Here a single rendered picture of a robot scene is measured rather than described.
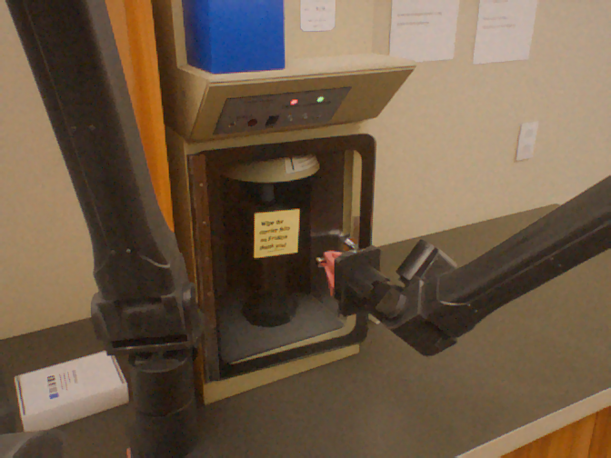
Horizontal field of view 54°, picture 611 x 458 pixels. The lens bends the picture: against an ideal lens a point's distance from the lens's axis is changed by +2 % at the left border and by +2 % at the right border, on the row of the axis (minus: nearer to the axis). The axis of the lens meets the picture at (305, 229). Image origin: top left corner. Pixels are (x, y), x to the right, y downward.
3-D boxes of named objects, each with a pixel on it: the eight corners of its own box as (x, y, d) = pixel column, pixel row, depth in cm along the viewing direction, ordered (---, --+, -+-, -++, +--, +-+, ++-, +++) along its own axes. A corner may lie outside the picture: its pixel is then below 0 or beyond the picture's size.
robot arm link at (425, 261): (387, 318, 72) (437, 355, 74) (444, 243, 72) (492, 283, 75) (355, 293, 83) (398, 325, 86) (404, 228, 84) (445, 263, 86)
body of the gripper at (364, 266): (374, 243, 89) (404, 262, 83) (371, 302, 93) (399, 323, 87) (337, 252, 87) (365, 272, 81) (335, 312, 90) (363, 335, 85)
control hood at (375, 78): (181, 138, 84) (175, 64, 80) (369, 115, 99) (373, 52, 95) (210, 157, 75) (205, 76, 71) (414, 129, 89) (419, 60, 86)
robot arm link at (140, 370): (120, 363, 53) (185, 360, 53) (137, 322, 59) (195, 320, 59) (128, 426, 55) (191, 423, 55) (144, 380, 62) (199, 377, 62)
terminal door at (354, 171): (207, 381, 101) (190, 151, 85) (365, 339, 112) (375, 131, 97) (209, 383, 100) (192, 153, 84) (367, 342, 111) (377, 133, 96)
